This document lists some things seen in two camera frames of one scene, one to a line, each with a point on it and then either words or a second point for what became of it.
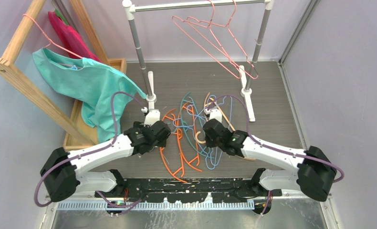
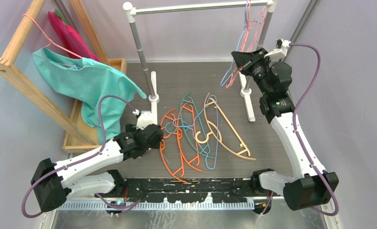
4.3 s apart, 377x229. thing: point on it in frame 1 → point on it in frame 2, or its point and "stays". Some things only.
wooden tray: (70, 145) stays
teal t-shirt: (92, 84) stays
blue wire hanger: (218, 160) → (236, 49)
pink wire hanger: (209, 27) → (253, 21)
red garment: (73, 41) stays
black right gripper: (209, 143) → (246, 60)
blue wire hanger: (193, 109) → (190, 126)
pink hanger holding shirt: (51, 42) stays
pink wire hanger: (227, 26) → (253, 21)
